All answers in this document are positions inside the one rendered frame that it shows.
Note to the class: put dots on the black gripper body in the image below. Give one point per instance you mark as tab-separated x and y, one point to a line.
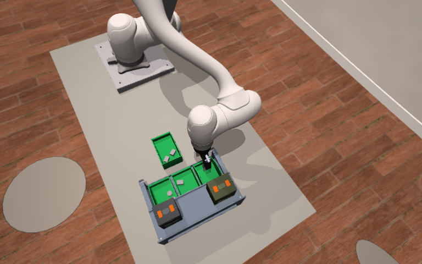
203	152

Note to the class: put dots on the green open-front bin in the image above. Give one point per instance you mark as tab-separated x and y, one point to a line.
207	175
189	177
159	189
163	145

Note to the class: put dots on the grey metal shelf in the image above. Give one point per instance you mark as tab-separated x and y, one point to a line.
196	206

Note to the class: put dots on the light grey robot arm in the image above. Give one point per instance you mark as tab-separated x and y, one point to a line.
157	25

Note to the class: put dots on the dark green tool case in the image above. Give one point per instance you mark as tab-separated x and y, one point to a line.
221	188

